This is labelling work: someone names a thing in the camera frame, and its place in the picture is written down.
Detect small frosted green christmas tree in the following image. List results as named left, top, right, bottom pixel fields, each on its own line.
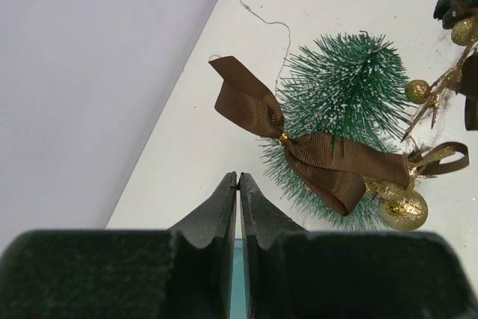
left=262, top=31, right=409, bottom=231

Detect clear battery box fairy lights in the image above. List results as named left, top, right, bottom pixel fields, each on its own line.
left=208, top=0, right=292, bottom=94

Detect gold berry sprig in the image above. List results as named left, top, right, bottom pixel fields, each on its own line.
left=365, top=15, right=477, bottom=198

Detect teal transparent plastic bin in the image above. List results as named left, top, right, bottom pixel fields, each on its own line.
left=230, top=238, right=247, bottom=319

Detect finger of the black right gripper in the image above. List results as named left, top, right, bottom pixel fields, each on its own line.
left=433, top=0, right=477, bottom=30

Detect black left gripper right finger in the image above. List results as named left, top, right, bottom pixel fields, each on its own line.
left=238, top=173, right=303, bottom=318

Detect gold ball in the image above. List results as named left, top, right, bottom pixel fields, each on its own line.
left=378, top=190, right=429, bottom=231

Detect brown ribbon bow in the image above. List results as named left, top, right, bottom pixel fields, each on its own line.
left=209, top=56, right=470, bottom=217

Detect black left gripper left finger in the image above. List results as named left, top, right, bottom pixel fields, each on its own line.
left=170, top=172, right=237, bottom=318

